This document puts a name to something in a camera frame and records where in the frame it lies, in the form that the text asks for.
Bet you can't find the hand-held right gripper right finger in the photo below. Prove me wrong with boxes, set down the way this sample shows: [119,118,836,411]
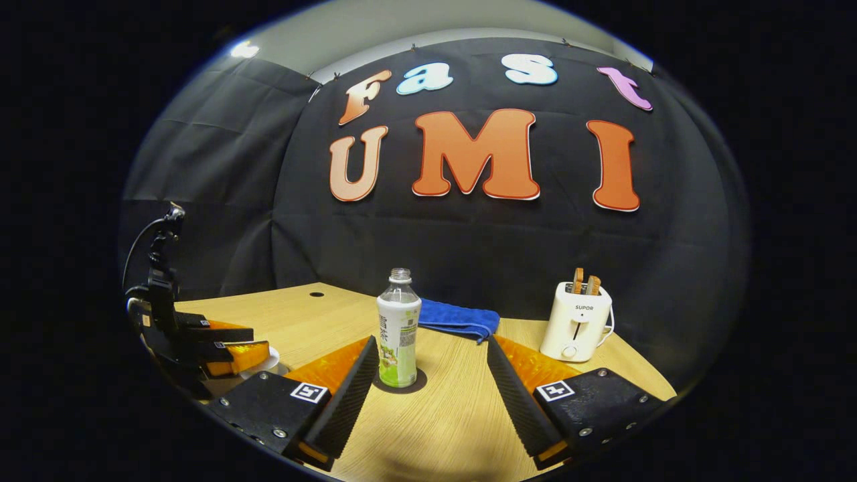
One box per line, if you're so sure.
[487,335,670,471]

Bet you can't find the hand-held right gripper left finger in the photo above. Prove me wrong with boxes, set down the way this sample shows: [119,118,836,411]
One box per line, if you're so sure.
[204,336,380,471]

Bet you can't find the dark round coaster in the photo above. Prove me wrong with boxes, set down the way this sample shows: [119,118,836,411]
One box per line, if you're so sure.
[372,367,428,394]

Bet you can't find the clear water bottle green label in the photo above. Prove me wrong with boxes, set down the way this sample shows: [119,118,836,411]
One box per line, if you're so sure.
[376,268,422,389]

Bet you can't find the white toaster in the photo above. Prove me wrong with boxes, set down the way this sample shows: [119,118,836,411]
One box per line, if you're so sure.
[540,281,615,363]

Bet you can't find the blue towel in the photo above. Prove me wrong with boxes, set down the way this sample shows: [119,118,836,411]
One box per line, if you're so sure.
[418,298,501,344]

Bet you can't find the black backdrop cloth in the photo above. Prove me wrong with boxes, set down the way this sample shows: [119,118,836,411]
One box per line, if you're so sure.
[121,37,751,389]

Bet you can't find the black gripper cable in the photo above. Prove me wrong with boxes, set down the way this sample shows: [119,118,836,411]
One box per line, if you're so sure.
[123,204,185,299]

